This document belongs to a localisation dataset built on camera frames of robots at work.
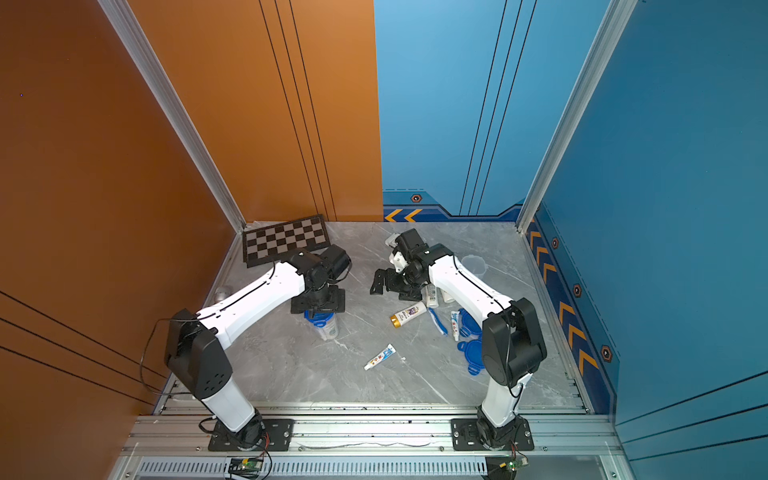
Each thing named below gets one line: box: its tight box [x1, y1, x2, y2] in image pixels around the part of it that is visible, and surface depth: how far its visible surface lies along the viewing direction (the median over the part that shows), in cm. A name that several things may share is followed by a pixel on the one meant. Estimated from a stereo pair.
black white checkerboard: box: [242, 214, 331, 268], surface depth 114 cm
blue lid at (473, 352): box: [457, 339, 485, 376], surface depth 88 cm
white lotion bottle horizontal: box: [389, 301, 428, 329], surface depth 95 cm
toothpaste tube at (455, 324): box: [451, 311, 460, 342], surface depth 93 cm
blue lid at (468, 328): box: [458, 308, 482, 340], surface depth 93 cm
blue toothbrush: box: [428, 307, 448, 336], surface depth 94 cm
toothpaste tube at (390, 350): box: [364, 343, 397, 371], surface depth 87 cm
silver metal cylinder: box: [214, 286, 232, 302], surface depth 98 cm
